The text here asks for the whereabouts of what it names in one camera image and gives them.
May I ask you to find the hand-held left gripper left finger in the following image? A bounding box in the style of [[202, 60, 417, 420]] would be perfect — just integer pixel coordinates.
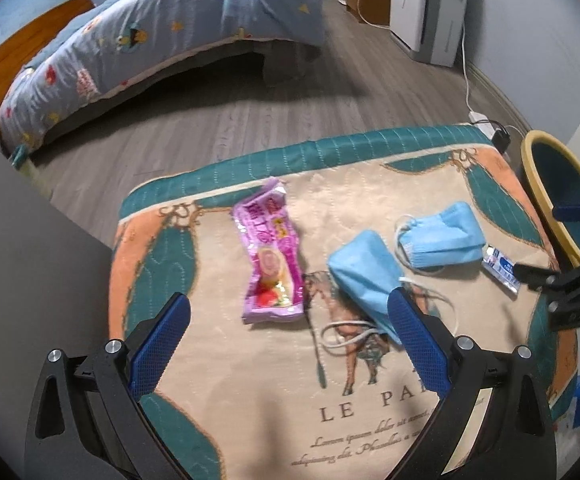
[[24, 292, 191, 480]]

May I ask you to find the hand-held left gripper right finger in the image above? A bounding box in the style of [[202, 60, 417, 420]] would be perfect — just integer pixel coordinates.
[[387, 285, 558, 480]]

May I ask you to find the white blue sachet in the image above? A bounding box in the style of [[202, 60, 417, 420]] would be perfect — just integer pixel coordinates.
[[482, 244, 521, 297]]

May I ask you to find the blue face mask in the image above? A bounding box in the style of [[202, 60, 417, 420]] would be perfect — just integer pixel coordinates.
[[321, 230, 456, 356], [394, 201, 485, 276]]

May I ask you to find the teal orange printed cloth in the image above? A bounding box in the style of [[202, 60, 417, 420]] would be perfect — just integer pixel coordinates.
[[109, 124, 580, 480]]

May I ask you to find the pink snack wrapper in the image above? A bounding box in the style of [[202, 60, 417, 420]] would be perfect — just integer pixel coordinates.
[[231, 177, 305, 325]]

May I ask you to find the white grey air purifier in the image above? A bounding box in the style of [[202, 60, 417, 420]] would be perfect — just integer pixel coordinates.
[[390, 0, 470, 67]]

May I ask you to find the pale green waste bin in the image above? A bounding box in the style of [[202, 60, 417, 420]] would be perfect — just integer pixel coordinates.
[[10, 144, 53, 202]]

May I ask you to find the bed with blue duvet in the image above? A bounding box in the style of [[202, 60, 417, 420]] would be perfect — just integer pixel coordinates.
[[0, 0, 327, 153]]

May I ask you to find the wooden bed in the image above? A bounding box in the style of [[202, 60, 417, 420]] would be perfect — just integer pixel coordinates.
[[0, 0, 328, 161]]

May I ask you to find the white power cable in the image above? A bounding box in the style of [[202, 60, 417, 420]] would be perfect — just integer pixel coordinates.
[[457, 25, 475, 116]]

